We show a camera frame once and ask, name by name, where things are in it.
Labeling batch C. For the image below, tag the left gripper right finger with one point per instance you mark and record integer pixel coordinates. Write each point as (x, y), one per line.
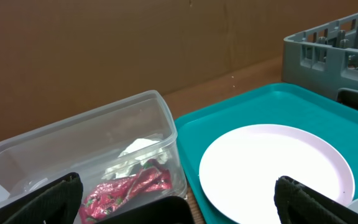
(298, 204)

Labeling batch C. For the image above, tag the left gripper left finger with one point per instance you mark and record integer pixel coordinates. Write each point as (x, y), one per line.
(57, 202)

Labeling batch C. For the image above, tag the red foil snack wrapper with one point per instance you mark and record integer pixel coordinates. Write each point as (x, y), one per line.
(109, 196)

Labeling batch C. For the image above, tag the grey dishwasher rack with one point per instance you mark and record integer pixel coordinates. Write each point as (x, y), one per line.
(324, 59)

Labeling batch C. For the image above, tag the large pink plate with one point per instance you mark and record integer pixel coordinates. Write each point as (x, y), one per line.
(239, 169)

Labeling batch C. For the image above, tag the clear plastic bin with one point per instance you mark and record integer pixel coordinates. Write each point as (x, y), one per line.
(107, 143)

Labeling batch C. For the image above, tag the teal serving tray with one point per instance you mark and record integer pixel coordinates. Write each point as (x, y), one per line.
(278, 103)

